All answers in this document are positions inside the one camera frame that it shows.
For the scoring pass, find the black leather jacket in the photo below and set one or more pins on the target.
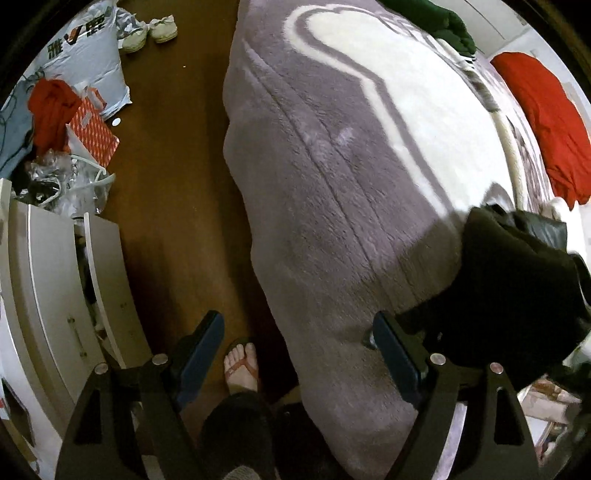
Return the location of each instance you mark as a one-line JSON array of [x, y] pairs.
[[516, 300]]

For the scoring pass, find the red garment on bed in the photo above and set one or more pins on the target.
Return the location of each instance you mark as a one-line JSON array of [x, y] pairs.
[[558, 127]]

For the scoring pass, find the white sneaker left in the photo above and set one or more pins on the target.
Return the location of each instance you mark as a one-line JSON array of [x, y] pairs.
[[132, 37]]

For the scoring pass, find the white sneaker right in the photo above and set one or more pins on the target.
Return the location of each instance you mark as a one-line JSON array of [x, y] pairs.
[[163, 30]]

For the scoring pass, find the white drawer cabinet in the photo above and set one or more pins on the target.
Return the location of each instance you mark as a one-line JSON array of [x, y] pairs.
[[66, 306]]

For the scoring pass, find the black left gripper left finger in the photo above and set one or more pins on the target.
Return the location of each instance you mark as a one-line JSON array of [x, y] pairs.
[[100, 440]]

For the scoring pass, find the grey printed plastic bag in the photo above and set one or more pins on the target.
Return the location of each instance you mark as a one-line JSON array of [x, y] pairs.
[[83, 53]]

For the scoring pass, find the foot in pink sandal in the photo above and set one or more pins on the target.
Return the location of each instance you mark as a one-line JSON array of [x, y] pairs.
[[240, 367]]

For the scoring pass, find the dark green garment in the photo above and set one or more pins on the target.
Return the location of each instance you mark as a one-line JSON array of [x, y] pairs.
[[438, 21]]

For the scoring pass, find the white grey floral blanket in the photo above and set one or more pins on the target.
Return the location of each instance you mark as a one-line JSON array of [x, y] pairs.
[[360, 144]]

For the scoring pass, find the red patterned gift bag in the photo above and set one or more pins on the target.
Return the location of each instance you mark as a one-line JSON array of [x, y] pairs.
[[88, 134]]

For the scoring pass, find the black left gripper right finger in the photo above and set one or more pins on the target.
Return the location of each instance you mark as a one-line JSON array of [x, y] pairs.
[[495, 442]]

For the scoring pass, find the white sneaker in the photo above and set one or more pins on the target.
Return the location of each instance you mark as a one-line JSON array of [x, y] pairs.
[[132, 37], [163, 30]]

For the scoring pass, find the red cloth on floor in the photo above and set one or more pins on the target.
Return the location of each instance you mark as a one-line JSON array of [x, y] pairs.
[[53, 103]]

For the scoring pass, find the clear plastic bag clutter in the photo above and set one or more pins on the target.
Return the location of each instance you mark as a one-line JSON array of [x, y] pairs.
[[69, 185]]

